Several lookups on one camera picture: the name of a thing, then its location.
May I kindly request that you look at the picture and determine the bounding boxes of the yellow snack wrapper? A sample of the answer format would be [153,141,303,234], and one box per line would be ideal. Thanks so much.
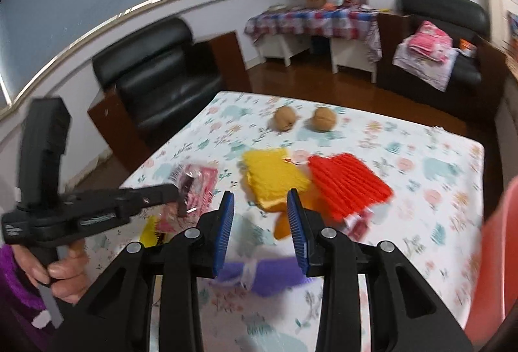
[140,215,168,246]

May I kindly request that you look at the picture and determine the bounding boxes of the small red white packet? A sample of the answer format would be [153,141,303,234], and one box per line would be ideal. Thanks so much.
[346,210,374,241]

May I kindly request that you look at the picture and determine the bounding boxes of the yellow foam fruit net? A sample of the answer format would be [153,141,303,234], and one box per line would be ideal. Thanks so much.
[242,147,312,211]

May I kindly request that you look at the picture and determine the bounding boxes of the pink plastic bin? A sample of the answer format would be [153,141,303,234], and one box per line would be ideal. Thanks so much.
[463,176,518,346]

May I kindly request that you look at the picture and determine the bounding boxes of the pink folded clothes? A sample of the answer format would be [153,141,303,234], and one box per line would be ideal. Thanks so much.
[407,20,453,63]

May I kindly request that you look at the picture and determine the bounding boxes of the orange peel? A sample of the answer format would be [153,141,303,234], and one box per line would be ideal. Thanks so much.
[273,190,312,241]

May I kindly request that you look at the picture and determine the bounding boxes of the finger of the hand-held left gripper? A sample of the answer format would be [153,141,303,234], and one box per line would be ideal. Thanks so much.
[117,183,192,216]

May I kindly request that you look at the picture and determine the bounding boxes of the black leather armchair wooden sides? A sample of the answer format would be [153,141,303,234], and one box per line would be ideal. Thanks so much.
[87,17,248,175]

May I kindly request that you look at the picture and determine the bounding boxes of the black leather armchair with clothes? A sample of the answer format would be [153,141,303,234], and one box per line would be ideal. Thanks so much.
[376,0,506,122]

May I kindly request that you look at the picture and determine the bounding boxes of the checkered tablecloth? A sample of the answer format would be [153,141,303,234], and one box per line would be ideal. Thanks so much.
[244,6,383,61]

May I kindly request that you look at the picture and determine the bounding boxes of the pale lilac cloth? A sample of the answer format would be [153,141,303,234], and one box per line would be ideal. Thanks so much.
[392,42,460,91]

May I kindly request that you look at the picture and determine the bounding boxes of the brown walnut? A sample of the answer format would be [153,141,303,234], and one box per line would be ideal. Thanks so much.
[274,106,299,132]
[313,106,338,132]

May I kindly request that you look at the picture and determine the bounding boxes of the person's left hand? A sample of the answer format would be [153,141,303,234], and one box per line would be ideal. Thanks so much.
[24,241,89,305]

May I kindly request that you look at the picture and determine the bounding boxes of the floral tablecloth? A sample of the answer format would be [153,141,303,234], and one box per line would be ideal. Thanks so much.
[52,91,486,352]

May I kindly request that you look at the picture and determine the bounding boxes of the person's left forearm purple sleeve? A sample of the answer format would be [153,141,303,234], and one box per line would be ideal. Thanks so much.
[0,244,55,352]

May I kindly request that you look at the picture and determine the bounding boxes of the pink snack packet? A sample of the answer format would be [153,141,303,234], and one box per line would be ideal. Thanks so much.
[158,163,219,233]

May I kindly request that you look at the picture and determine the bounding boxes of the white side table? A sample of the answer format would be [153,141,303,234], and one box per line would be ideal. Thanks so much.
[259,34,379,83]

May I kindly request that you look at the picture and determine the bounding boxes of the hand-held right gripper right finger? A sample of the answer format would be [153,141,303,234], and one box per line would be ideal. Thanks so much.
[286,188,474,352]

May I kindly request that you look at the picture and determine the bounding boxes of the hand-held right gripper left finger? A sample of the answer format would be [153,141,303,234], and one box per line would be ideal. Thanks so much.
[51,191,236,352]

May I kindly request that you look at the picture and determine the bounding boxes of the red foam fruit net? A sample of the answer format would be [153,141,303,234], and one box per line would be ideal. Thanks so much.
[308,152,395,225]

